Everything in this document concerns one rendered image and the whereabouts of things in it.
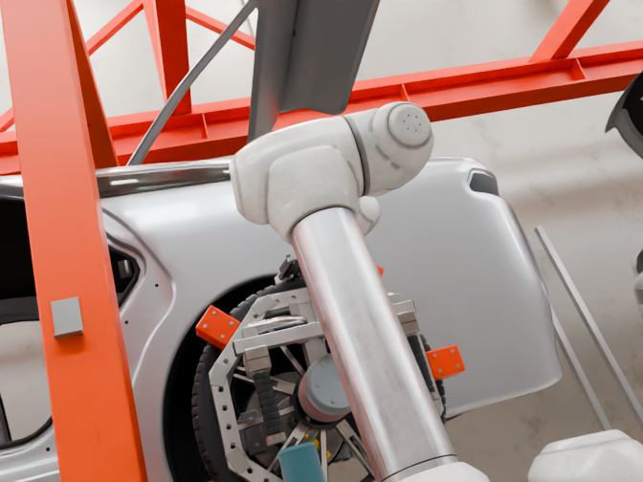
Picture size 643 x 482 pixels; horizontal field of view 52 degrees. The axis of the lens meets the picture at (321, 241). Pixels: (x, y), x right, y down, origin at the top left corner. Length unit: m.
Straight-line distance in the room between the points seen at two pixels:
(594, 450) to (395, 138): 0.48
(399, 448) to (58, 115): 1.32
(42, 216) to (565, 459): 1.30
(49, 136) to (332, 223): 1.05
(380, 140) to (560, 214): 6.12
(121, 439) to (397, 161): 0.88
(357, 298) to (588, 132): 6.96
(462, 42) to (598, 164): 1.97
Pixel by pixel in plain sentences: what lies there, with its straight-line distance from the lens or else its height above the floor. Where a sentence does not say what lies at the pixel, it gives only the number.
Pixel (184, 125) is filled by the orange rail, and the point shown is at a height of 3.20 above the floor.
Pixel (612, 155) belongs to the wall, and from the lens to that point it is 7.74.
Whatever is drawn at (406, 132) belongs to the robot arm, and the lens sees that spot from 0.98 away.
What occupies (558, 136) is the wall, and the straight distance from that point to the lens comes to 7.53.
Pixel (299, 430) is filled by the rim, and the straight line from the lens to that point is 1.74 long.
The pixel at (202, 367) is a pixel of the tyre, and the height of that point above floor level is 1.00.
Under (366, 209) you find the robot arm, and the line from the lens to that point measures 1.52.
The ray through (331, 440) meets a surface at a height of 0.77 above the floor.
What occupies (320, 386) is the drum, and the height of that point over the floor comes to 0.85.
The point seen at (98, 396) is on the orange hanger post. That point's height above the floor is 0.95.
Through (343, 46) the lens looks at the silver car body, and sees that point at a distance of 3.91.
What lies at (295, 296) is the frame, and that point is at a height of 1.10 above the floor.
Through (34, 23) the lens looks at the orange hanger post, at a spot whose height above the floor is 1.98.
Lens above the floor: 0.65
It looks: 20 degrees up
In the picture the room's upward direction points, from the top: 16 degrees counter-clockwise
